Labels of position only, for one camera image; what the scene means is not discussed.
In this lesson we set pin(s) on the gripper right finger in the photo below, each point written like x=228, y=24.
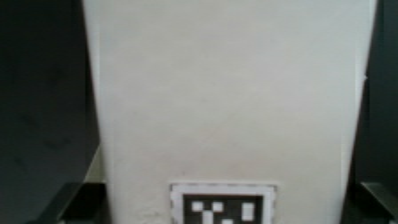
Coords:
x=370, y=205

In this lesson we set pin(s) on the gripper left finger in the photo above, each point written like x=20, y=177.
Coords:
x=79, y=206

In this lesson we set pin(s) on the white box with tags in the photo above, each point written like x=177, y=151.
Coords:
x=228, y=84

